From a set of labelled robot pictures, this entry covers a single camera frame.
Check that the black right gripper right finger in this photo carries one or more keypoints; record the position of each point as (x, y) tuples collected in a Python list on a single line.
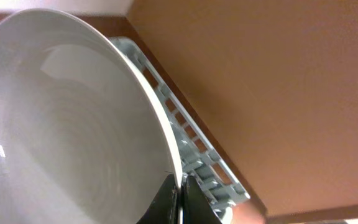
[(196, 209)]

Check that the grey round plate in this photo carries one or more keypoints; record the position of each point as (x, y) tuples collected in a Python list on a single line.
[(83, 136)]

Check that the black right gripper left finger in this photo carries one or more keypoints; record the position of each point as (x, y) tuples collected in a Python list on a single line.
[(163, 205)]

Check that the grey plastic dishwasher rack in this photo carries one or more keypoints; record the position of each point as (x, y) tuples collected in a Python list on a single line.
[(199, 158)]

